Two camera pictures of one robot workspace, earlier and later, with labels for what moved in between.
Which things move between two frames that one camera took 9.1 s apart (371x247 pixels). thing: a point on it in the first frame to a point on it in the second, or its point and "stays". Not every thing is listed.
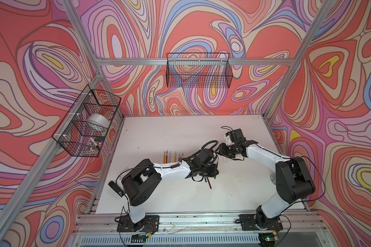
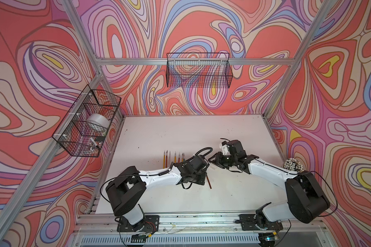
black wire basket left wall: [83, 130] stays
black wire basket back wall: [199, 70] stays
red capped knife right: [209, 182] stays
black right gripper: [222, 150] to [217, 160]
